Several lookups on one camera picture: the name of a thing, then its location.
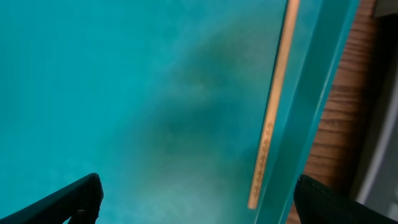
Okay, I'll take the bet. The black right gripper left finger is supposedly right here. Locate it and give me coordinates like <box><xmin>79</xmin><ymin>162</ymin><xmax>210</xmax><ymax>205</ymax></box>
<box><xmin>1</xmin><ymin>173</ymin><xmax>104</xmax><ymax>224</ymax></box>

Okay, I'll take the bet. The grey dishwasher rack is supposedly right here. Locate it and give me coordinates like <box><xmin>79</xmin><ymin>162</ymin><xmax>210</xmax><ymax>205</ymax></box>
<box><xmin>351</xmin><ymin>0</ymin><xmax>397</xmax><ymax>220</ymax></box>

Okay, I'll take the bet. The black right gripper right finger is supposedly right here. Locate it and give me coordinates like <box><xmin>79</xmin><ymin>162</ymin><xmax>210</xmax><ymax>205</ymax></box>
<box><xmin>294</xmin><ymin>174</ymin><xmax>397</xmax><ymax>224</ymax></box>

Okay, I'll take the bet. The teal plastic tray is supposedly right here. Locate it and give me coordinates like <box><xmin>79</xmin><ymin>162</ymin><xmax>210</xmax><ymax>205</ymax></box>
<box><xmin>1</xmin><ymin>0</ymin><xmax>359</xmax><ymax>223</ymax></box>

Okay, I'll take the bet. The wooden chopstick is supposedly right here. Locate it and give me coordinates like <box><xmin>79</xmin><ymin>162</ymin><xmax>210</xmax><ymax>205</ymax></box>
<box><xmin>248</xmin><ymin>0</ymin><xmax>300</xmax><ymax>210</ymax></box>

